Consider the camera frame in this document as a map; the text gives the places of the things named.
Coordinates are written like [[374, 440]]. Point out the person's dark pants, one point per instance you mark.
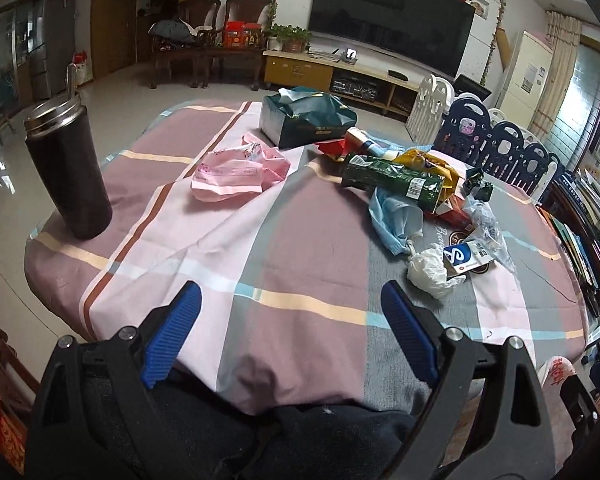
[[305, 440]]

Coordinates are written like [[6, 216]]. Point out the stack of books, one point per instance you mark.
[[595, 195]]

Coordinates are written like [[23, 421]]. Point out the grey refrigerator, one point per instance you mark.
[[55, 50]]

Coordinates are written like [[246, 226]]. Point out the red cigarette box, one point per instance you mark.
[[455, 215]]

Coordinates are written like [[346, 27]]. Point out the plaid pink grey tablecloth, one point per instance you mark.
[[280, 240]]

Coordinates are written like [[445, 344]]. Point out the green snack packet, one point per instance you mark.
[[390, 177]]

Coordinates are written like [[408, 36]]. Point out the clear plastic bag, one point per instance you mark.
[[485, 220]]

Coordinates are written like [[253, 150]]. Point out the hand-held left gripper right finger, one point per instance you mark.
[[410, 330]]

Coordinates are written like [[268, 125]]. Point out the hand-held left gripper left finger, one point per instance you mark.
[[175, 330]]

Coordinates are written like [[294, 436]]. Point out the blue face mask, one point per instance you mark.
[[392, 220]]

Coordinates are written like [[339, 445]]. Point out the blue playpen fence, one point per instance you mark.
[[495, 145]]

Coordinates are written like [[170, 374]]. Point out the black audio receiver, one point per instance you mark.
[[355, 89]]

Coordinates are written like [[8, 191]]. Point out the blue white card packet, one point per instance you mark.
[[460, 256]]

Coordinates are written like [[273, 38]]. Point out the white tissue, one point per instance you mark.
[[430, 272]]

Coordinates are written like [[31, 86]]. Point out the white standing air conditioner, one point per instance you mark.
[[525, 75]]

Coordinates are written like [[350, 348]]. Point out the white playpen panel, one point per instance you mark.
[[427, 110]]

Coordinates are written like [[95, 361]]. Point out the black steel thermos bottle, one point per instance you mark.
[[65, 175]]

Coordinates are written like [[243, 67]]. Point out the dark green crumpled wrapper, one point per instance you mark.
[[480, 187]]

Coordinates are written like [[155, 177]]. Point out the pink plastic bag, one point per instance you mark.
[[230, 175]]

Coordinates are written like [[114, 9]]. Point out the red crumpled wrapper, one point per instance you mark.
[[332, 149]]

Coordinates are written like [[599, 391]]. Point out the black monitor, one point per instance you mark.
[[472, 87]]

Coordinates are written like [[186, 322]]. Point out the waste bin with white bag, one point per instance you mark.
[[555, 370]]

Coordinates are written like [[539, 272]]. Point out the dark jacket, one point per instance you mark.
[[172, 30]]

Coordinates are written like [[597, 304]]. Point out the red gift box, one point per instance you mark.
[[240, 35]]

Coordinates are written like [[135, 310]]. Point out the dark green gift bag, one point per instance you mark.
[[300, 120]]

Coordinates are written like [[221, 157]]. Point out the green potted plant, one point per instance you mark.
[[290, 37]]

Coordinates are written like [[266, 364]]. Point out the yellow snack packet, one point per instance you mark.
[[430, 160]]

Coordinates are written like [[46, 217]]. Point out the white paper cup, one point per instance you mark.
[[365, 142]]

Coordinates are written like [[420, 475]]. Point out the row of picture books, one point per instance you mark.
[[575, 255]]

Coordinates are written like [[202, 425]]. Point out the red white shopping bag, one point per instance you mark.
[[83, 70]]

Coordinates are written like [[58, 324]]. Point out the dark wooden armchair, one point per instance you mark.
[[245, 10], [180, 60]]

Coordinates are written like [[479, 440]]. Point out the yellow wooden television cabinet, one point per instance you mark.
[[300, 72]]

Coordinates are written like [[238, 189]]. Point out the beige curtain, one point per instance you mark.
[[557, 70]]

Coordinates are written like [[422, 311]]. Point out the large black television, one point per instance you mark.
[[390, 15]]

